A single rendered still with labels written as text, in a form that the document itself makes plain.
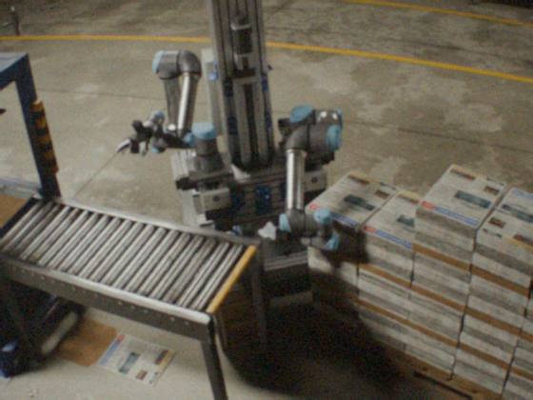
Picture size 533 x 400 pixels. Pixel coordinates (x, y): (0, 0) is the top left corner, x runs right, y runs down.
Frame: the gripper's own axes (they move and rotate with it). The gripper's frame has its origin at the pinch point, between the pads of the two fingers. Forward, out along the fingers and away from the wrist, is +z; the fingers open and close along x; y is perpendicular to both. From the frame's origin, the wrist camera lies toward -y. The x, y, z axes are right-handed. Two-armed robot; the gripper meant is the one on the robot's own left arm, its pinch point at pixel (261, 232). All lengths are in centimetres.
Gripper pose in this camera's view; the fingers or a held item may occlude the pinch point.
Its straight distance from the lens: 312.3
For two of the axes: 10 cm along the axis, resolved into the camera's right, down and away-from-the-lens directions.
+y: -0.8, -8.2, -5.7
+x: -3.9, 5.5, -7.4
